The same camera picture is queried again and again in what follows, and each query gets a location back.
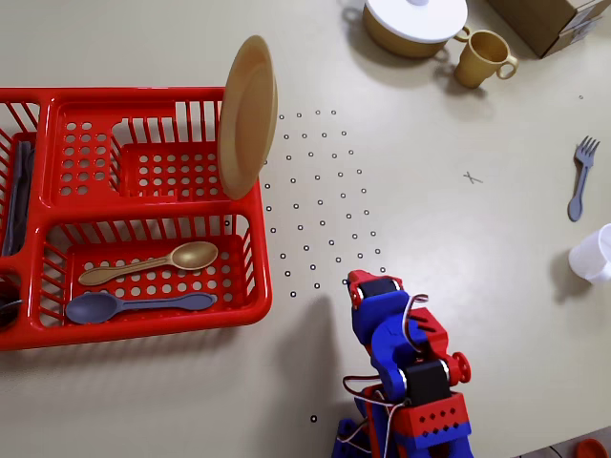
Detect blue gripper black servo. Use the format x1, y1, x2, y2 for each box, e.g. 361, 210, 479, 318
347, 269, 412, 345

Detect tan plastic plate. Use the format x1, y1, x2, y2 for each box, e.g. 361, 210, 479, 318
217, 34, 279, 201

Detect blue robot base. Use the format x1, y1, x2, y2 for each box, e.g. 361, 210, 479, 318
331, 418, 376, 458

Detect tan plastic spoon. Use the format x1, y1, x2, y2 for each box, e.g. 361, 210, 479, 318
77, 240, 220, 287

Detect red plastic dish rack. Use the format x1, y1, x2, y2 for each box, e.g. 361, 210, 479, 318
0, 86, 274, 352

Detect white plastic cup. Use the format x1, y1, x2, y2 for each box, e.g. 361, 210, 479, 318
567, 222, 611, 286

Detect tan plastic pot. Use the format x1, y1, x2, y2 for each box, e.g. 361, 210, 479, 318
341, 0, 472, 60

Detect grey-blue plastic fork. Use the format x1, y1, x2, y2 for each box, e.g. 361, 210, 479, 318
567, 135, 601, 223

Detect tan plastic cup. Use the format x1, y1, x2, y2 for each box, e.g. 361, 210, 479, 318
453, 29, 519, 90

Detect grey-blue plastic spoon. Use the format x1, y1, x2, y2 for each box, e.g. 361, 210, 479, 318
64, 291, 219, 325

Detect white pot lid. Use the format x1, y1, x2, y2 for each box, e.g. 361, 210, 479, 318
364, 0, 469, 44

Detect small red round object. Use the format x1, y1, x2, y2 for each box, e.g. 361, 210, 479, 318
574, 437, 610, 458

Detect brown cardboard box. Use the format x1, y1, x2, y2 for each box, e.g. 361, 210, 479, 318
484, 0, 611, 59

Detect dark grey plastic cutlery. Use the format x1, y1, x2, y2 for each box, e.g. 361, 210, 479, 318
0, 281, 23, 331

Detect grey-blue plastic knife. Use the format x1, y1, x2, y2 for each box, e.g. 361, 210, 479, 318
1, 140, 37, 258

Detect white red gripper servo cable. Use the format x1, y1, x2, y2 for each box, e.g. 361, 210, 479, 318
403, 294, 430, 355

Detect dark red arm cable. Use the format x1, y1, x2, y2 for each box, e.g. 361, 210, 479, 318
342, 374, 407, 411

